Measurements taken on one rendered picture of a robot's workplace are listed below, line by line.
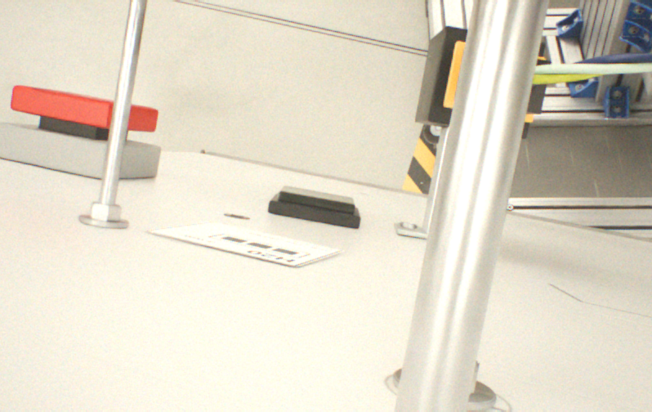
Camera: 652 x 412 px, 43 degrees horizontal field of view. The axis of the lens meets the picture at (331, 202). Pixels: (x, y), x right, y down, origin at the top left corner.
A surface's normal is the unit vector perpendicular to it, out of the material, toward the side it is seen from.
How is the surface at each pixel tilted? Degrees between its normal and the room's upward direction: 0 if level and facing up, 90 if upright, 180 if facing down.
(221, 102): 0
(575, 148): 0
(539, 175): 0
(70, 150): 43
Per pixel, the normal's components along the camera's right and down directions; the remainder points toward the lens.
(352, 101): -0.05, -0.64
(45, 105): -0.24, 0.04
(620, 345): 0.18, -0.98
